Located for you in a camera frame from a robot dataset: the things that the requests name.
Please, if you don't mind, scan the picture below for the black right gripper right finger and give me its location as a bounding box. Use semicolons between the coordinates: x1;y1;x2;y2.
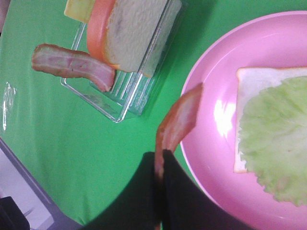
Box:
162;149;235;230

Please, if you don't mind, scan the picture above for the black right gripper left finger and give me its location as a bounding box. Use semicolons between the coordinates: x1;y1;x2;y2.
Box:
82;152;160;230

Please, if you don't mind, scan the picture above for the bacon strip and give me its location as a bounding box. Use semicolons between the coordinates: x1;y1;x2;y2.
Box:
31;44;115;92
154;83;203;188

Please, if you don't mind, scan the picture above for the green lettuce leaf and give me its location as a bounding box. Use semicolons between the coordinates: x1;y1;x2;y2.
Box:
238;76;307;207

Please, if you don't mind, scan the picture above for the white bread slice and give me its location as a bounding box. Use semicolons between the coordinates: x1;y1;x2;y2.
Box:
86;0;168;78
234;67;307;173

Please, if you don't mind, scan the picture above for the grey white robot base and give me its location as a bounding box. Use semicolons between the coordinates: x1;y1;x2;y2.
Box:
0;140;82;230

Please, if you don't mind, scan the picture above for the green tablecloth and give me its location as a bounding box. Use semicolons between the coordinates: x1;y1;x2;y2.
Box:
0;0;307;224

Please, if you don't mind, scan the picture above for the clear left plastic tray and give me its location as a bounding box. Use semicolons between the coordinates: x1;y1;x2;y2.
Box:
60;0;187;123

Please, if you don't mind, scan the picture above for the clear plastic bag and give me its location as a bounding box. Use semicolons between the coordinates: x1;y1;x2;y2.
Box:
1;81;17;132

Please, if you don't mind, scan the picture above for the pink round plate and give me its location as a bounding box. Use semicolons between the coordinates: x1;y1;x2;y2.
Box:
181;11;307;230

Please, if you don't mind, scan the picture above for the yellow cheese slice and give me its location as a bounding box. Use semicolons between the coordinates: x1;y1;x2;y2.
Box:
64;0;95;23

